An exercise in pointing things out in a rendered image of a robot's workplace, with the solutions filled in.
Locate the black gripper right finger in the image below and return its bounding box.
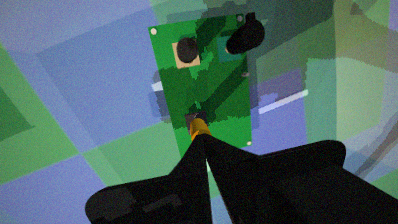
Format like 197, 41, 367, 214
201, 133, 346, 224

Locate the green circuit board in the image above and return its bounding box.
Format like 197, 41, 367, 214
147, 12, 265, 159

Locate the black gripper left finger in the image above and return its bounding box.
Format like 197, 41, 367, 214
85, 134, 213, 224

